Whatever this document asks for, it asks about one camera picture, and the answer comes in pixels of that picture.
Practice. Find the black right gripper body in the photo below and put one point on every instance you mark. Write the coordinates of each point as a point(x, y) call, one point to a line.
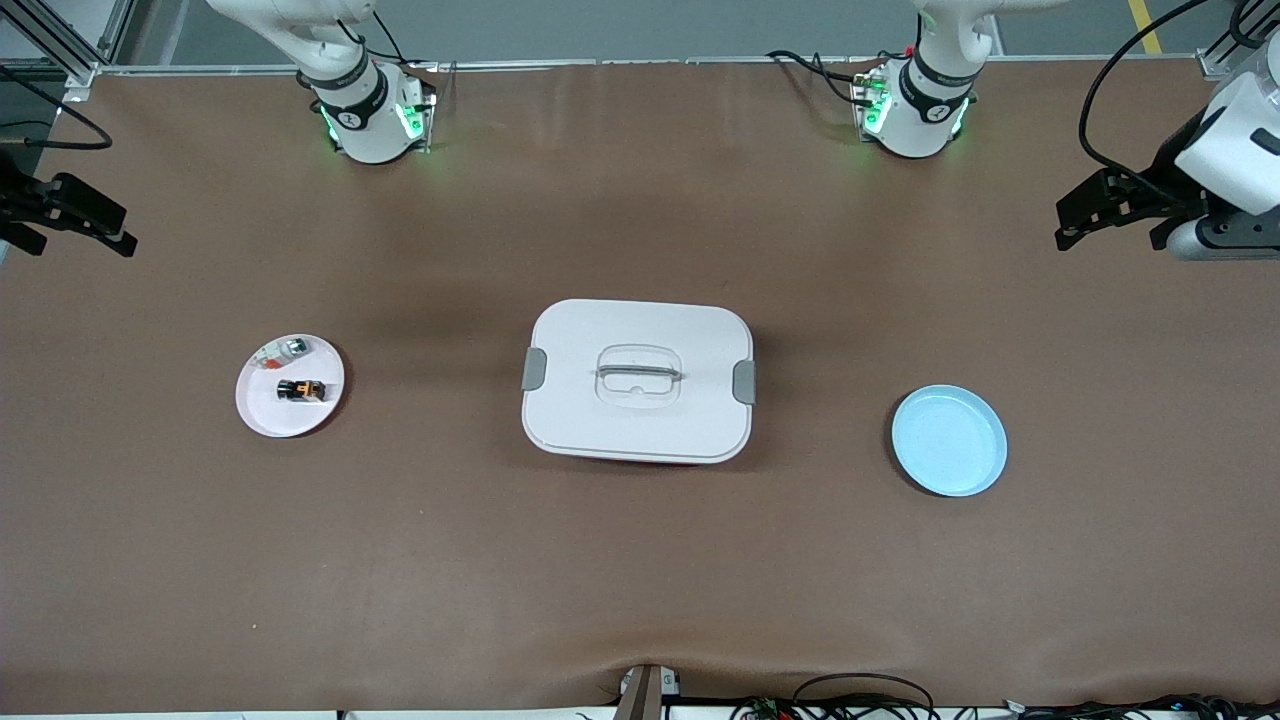
point(22, 197)

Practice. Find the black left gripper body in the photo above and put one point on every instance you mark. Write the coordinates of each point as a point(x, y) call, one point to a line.
point(1167, 170)

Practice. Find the orange and black switch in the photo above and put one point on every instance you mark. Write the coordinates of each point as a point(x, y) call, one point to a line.
point(302, 390)

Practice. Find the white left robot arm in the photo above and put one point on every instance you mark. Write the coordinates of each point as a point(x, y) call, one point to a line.
point(925, 110)

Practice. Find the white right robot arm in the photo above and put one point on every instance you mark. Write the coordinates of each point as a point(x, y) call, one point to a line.
point(365, 120)

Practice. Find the white lidded storage box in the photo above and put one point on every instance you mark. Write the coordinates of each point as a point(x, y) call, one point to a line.
point(640, 410)

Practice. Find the pink round plate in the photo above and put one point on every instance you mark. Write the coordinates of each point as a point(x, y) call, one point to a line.
point(285, 415)

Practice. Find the light blue round plate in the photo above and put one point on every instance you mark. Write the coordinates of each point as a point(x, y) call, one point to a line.
point(950, 442)

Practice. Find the aluminium frame corner post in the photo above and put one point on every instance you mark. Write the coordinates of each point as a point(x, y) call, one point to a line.
point(1215, 62)
point(78, 80)

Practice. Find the green and white switch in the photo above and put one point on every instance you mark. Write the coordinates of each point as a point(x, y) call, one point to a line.
point(295, 348)

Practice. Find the brown camera mount post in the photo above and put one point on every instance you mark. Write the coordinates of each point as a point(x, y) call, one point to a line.
point(640, 695)

